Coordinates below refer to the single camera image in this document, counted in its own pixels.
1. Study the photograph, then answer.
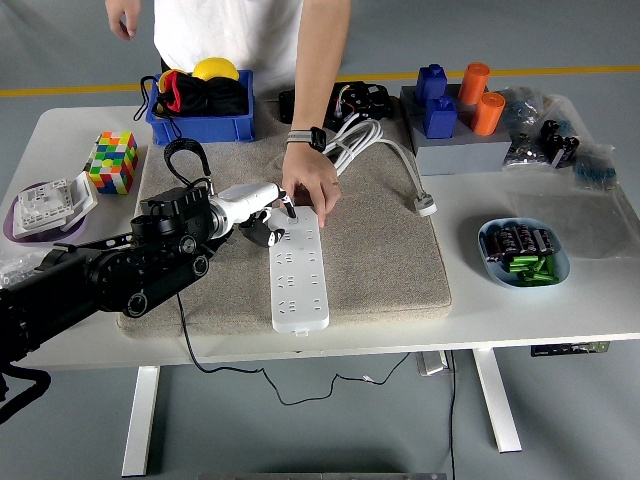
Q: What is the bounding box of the person's right hand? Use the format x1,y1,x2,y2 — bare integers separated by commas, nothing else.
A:
104,0,139,41

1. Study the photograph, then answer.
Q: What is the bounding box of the person's left hand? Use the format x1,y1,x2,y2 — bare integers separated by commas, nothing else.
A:
280,143,342,229

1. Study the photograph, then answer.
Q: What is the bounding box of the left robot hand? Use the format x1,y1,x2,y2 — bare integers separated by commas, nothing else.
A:
218,181,300,250

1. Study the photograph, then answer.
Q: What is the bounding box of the white power strip with cord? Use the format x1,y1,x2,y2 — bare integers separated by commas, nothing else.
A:
268,118,439,338

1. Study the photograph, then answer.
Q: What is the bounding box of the black power adapter with cord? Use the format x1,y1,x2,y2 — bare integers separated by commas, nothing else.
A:
176,293,412,407

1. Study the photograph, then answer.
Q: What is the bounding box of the black wrist watch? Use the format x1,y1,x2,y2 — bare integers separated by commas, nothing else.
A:
286,126,328,153

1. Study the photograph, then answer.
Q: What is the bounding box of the blue plastic bin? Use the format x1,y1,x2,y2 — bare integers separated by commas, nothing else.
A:
144,68,257,147

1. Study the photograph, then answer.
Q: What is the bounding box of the black electronic device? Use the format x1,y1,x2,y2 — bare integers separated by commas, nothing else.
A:
277,80,392,132

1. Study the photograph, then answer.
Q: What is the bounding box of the person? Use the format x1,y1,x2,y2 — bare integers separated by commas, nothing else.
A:
152,0,306,96

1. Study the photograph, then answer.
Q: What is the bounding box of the yellow ball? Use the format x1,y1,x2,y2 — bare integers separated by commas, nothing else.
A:
191,57,241,82

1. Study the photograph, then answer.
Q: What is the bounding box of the grey-brown mat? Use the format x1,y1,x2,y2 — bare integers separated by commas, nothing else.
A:
116,99,454,340

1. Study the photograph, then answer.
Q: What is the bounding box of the blue plastic block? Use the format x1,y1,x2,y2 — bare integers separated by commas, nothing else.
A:
414,63,448,107
423,95,459,140

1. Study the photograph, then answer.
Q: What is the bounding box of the multicolour puzzle cube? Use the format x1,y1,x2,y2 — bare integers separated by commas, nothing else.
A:
85,130,140,196

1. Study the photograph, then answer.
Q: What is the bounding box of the grey block base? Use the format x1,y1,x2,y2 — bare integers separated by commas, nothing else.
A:
399,83,514,177

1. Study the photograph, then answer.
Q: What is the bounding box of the orange cylinder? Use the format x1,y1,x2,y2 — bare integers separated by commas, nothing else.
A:
457,62,491,106
472,91,507,137

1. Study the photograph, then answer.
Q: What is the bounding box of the black cylindrical capacitor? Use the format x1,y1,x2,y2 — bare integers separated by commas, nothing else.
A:
517,224,539,255
497,225,521,256
532,227,559,256
481,230,501,264

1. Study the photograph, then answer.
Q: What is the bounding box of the clear bag of small parts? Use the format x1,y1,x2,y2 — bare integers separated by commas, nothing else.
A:
501,130,551,172

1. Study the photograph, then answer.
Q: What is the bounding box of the clear crumpled plastic bag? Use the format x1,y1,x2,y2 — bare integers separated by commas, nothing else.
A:
499,85,546,132

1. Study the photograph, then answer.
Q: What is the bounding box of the clear bag of screws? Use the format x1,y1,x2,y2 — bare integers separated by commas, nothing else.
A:
0,247,49,289

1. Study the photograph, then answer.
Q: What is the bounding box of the white table leg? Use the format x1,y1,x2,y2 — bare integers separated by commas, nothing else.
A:
472,348,524,454
121,365,161,477

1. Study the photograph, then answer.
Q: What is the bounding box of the clear bag of black capacitors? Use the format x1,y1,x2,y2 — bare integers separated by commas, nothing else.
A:
537,118,582,170

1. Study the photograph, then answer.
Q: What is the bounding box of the flat clear plastic bag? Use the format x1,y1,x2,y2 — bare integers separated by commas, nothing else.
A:
504,184,640,261

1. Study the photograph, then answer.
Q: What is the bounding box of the light blue bowl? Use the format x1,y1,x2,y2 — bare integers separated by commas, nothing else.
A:
477,216,572,290

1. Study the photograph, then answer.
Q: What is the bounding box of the clear bag of blue components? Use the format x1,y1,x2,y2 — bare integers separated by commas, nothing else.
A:
571,143,620,195

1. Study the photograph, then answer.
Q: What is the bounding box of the black table control panel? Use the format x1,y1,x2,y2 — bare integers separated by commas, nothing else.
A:
530,341,611,358

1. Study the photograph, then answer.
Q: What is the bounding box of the white wall socket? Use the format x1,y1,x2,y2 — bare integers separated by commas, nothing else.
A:
12,178,71,239

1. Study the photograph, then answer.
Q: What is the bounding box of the metal bracket under table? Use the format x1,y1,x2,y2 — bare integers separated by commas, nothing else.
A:
415,351,449,376

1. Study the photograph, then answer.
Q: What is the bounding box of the black hanging cable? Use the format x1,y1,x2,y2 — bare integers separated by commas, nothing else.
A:
446,349,457,480

